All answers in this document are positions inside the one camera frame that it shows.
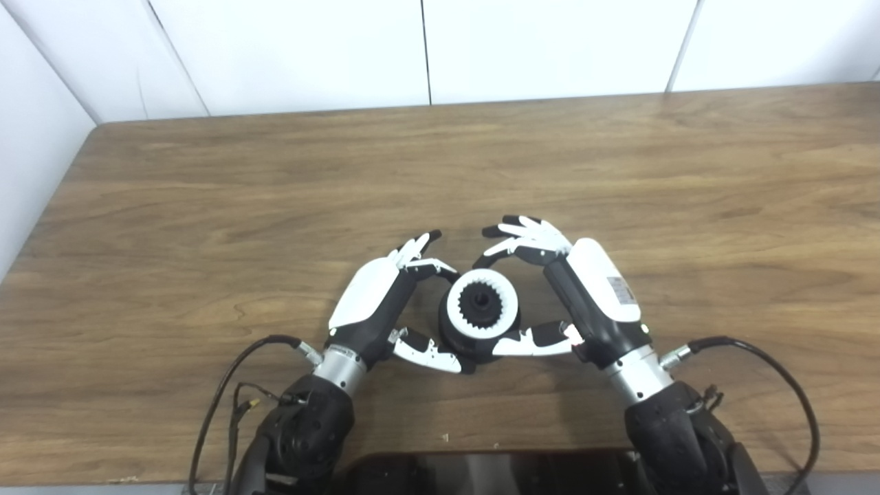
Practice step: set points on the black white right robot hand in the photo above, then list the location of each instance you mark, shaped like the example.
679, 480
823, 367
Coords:
598, 295

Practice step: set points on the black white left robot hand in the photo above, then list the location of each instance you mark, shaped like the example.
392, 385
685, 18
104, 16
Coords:
368, 302

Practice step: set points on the round black stepped part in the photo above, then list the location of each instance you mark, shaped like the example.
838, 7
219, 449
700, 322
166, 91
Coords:
481, 306

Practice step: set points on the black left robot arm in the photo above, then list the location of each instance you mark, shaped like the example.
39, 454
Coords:
309, 426

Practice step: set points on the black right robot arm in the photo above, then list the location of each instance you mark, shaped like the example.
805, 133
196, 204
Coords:
670, 426

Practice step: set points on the black robot torso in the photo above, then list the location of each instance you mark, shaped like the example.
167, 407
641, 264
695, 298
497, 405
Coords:
481, 474

